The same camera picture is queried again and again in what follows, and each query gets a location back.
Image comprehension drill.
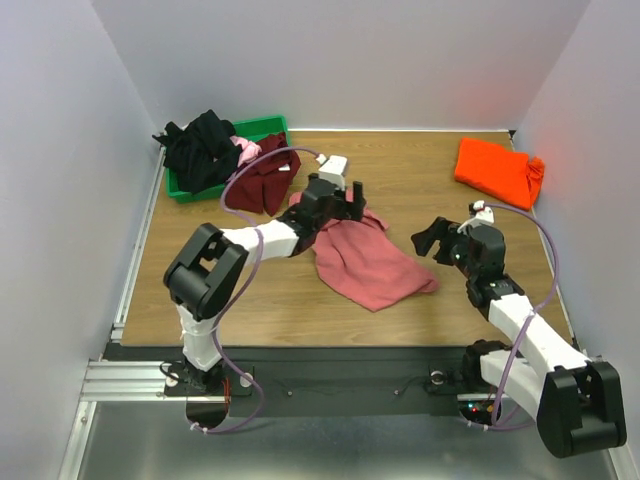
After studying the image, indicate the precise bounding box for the salmon pink t-shirt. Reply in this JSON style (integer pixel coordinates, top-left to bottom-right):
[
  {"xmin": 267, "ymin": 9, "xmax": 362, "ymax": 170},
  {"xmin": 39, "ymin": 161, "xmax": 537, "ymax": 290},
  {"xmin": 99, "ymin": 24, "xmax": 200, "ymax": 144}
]
[{"xmin": 312, "ymin": 208, "xmax": 440, "ymax": 312}]

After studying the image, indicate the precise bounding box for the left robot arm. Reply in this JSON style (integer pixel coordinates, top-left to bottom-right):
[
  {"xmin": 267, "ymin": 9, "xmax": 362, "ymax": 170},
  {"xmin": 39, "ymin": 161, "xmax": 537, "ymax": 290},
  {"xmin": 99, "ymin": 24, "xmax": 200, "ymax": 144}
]
[{"xmin": 163, "ymin": 174, "xmax": 366, "ymax": 394}]

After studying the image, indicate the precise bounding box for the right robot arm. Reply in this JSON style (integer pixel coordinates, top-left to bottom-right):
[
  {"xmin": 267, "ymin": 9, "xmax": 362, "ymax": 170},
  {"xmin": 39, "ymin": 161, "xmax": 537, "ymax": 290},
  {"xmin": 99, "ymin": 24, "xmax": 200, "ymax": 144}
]
[{"xmin": 411, "ymin": 207, "xmax": 627, "ymax": 458}]

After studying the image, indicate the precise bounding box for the maroon t-shirt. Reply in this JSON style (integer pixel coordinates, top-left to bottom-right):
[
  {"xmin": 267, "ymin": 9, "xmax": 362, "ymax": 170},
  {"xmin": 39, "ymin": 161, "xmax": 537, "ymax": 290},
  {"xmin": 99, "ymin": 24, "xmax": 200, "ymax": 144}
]
[{"xmin": 225, "ymin": 151, "xmax": 301, "ymax": 216}]

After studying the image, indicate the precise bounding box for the light pink t-shirt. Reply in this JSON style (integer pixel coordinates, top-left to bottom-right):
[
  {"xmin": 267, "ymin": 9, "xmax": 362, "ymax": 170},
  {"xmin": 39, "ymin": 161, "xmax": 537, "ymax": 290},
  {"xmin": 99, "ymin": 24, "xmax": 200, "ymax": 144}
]
[{"xmin": 230, "ymin": 135, "xmax": 262, "ymax": 166}]

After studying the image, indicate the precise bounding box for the folded orange t-shirt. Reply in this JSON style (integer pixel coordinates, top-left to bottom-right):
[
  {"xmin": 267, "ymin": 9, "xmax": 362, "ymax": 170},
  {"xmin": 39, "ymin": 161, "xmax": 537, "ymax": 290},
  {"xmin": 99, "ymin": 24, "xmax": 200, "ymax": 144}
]
[{"xmin": 454, "ymin": 138, "xmax": 546, "ymax": 211}]

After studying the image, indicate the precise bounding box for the green plastic bin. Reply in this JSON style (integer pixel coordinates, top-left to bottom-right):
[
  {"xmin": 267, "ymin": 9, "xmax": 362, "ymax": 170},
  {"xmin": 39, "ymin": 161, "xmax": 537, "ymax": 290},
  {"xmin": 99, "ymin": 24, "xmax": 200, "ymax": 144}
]
[{"xmin": 164, "ymin": 115, "xmax": 290, "ymax": 204}]

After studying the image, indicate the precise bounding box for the black t-shirt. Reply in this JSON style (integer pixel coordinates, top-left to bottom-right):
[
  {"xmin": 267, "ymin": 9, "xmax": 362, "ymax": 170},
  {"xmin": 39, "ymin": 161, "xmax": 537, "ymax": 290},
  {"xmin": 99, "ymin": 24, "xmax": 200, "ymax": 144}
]
[{"xmin": 158, "ymin": 109, "xmax": 242, "ymax": 194}]

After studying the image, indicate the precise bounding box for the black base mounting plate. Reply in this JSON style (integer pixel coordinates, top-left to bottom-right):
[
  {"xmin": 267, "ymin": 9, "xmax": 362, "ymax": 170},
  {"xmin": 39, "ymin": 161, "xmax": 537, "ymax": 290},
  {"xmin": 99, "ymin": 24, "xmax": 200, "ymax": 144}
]
[{"xmin": 164, "ymin": 345, "xmax": 501, "ymax": 420}]

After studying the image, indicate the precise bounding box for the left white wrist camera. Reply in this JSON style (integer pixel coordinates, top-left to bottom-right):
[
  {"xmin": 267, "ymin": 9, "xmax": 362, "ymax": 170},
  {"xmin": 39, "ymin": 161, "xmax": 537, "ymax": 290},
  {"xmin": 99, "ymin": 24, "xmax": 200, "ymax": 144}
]
[{"xmin": 316, "ymin": 154, "xmax": 348, "ymax": 190}]

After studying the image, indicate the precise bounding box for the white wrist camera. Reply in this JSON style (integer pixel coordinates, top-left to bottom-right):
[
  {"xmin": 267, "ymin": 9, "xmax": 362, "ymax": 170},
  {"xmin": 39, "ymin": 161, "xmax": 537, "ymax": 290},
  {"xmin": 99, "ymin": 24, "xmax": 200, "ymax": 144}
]
[
  {"xmin": 316, "ymin": 154, "xmax": 348, "ymax": 190},
  {"xmin": 457, "ymin": 200, "xmax": 494, "ymax": 234}
]

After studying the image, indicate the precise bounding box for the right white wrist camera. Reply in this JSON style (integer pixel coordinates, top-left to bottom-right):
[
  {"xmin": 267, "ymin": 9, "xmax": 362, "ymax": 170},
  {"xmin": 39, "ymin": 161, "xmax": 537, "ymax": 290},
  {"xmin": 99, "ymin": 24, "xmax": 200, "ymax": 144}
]
[{"xmin": 457, "ymin": 200, "xmax": 494, "ymax": 234}]

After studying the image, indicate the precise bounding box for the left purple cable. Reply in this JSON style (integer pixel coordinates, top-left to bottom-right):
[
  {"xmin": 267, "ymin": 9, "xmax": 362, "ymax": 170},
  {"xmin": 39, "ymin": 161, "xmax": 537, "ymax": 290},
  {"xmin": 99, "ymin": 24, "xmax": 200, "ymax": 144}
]
[{"xmin": 187, "ymin": 146, "xmax": 326, "ymax": 436}]

